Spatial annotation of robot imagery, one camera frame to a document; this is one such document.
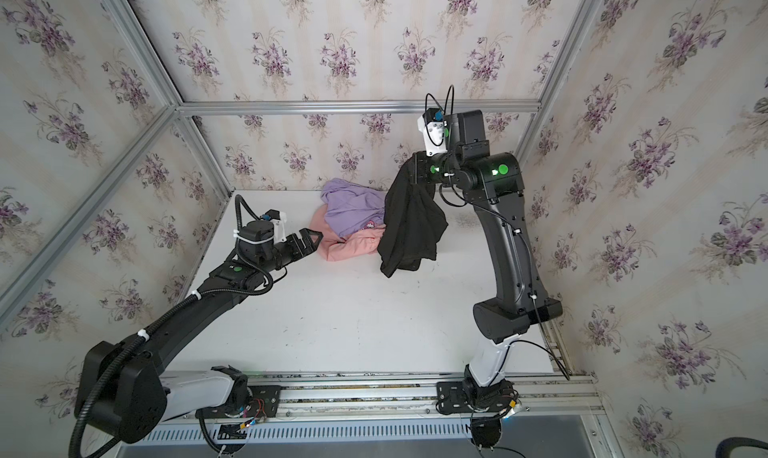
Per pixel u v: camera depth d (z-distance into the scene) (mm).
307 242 731
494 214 420
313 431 765
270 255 636
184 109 935
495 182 419
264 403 720
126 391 388
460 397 732
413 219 736
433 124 555
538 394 760
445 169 521
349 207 1045
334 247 954
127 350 404
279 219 747
